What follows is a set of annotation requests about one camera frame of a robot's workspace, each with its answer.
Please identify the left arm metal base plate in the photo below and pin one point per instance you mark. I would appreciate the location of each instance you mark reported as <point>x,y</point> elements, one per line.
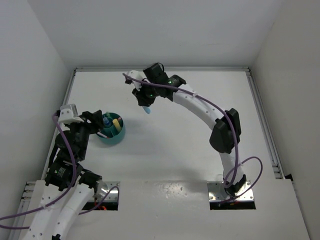
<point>109,188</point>

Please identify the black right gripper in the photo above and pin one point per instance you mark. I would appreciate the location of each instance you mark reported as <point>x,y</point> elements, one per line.
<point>142,100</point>

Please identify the red pen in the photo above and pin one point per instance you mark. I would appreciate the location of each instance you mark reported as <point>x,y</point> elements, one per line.
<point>102,135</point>

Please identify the yellow highlighter marker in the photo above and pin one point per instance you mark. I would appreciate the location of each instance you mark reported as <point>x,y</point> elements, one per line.
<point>117,125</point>

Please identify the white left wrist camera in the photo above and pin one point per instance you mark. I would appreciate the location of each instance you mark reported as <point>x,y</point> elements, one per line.
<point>69,114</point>

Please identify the clear blue spray bottle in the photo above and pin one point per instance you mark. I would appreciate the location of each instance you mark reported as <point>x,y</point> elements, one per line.
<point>107,123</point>

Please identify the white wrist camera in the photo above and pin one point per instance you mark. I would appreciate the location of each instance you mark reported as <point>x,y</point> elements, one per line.
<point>69,114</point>
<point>134,74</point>

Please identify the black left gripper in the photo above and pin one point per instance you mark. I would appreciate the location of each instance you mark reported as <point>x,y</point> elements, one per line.
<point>97,121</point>

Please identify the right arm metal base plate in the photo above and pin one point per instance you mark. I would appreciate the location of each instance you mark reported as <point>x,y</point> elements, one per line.
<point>217,193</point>

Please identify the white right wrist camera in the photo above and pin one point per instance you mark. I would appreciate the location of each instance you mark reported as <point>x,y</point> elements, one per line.
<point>134,74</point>

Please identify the teal round divided organizer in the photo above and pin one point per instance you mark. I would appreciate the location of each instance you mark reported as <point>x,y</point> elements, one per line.
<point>114,137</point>

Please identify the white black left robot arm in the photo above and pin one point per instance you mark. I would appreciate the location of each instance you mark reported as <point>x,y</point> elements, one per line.
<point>68,186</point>

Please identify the blue highlighter marker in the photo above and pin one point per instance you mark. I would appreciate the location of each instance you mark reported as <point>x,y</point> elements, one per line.
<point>146,109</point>

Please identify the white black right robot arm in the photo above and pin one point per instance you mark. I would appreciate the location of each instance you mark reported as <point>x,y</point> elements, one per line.
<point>225,125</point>

